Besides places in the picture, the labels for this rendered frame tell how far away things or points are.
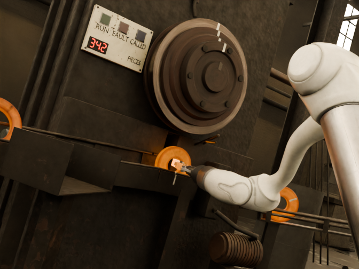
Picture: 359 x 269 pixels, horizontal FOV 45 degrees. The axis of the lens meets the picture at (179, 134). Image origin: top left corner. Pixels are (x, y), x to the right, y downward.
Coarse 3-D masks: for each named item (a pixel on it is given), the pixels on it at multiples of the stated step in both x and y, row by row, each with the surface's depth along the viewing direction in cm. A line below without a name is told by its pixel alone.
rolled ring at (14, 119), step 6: (0, 102) 143; (6, 102) 145; (0, 108) 144; (6, 108) 144; (12, 108) 145; (6, 114) 145; (12, 114) 145; (18, 114) 146; (12, 120) 144; (18, 120) 145; (12, 126) 144; (18, 126) 145; (6, 138) 142
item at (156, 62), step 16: (176, 32) 168; (224, 32) 180; (160, 48) 165; (240, 48) 186; (160, 64) 166; (160, 80) 166; (160, 96) 167; (160, 112) 173; (192, 128) 176; (208, 128) 181
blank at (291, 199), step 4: (284, 188) 188; (288, 188) 188; (280, 192) 188; (284, 192) 188; (288, 192) 188; (292, 192) 188; (284, 196) 188; (288, 196) 188; (292, 196) 188; (296, 196) 188; (288, 200) 188; (292, 200) 188; (296, 200) 188; (288, 204) 188; (292, 204) 188; (296, 204) 188; (288, 208) 188; (292, 208) 188; (296, 208) 188; (272, 212) 188; (276, 212) 188; (280, 212) 188; (272, 216) 187; (276, 216) 187; (276, 220) 187; (280, 220) 187; (284, 220) 187
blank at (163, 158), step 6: (162, 150) 175; (168, 150) 174; (174, 150) 175; (180, 150) 176; (162, 156) 173; (168, 156) 174; (174, 156) 175; (180, 156) 177; (186, 156) 178; (156, 162) 173; (162, 162) 173; (168, 162) 174; (186, 162) 178; (186, 174) 179
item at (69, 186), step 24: (24, 144) 117; (48, 144) 114; (72, 144) 111; (24, 168) 115; (48, 168) 113; (72, 168) 141; (96, 168) 137; (48, 192) 111; (72, 192) 117; (96, 192) 127; (48, 216) 125; (48, 240) 123; (48, 264) 125
